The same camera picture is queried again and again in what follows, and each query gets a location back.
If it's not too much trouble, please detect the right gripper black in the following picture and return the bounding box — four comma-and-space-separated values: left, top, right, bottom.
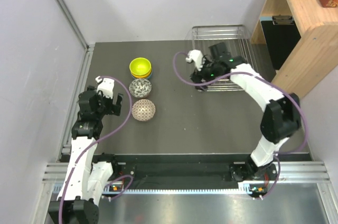
190, 55, 220, 92

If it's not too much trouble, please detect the brown lattice patterned bowl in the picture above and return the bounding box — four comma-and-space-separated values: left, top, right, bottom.
132, 99, 156, 122

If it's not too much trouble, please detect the black white patterned bowl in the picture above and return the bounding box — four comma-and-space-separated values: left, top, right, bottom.
129, 78, 152, 98

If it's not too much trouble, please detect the metal wire dish rack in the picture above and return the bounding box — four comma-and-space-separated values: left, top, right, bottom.
187, 25, 258, 92

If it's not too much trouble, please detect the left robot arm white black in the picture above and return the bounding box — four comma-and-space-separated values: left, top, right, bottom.
48, 79, 123, 223

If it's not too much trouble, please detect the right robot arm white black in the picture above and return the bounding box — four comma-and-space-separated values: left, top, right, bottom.
185, 50, 302, 182

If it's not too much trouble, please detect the orange bowl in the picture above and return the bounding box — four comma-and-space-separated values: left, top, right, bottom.
131, 69, 153, 79

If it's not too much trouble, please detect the yellow-green bowl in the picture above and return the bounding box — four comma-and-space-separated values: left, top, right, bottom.
129, 57, 152, 77

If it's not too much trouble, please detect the blue bowl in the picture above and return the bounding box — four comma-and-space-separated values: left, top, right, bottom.
132, 71, 153, 79

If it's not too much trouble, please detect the black clipboard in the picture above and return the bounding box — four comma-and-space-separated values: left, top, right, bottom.
260, 15, 301, 70

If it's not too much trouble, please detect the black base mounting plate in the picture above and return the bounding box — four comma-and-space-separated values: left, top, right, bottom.
108, 162, 276, 190

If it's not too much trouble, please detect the wooden shelf unit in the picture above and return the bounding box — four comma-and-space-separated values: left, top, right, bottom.
260, 0, 337, 98

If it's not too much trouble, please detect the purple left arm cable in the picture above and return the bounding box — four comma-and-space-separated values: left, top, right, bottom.
58, 76, 134, 224

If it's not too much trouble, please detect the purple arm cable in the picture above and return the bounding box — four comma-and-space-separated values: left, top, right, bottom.
173, 51, 309, 200
58, 76, 134, 224

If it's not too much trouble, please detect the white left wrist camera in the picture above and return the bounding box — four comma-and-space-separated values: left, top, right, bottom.
95, 76, 115, 99

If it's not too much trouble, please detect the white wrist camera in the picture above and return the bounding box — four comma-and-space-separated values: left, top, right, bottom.
95, 76, 115, 99
185, 50, 205, 71

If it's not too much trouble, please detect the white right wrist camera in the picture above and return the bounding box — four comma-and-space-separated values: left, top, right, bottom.
185, 50, 205, 71

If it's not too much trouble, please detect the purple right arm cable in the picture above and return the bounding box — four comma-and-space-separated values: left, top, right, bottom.
173, 51, 309, 200

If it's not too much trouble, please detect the aluminium corner post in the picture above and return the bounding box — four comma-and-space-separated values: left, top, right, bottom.
38, 0, 92, 50

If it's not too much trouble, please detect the aluminium frame rail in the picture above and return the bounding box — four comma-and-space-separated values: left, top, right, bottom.
42, 162, 331, 195

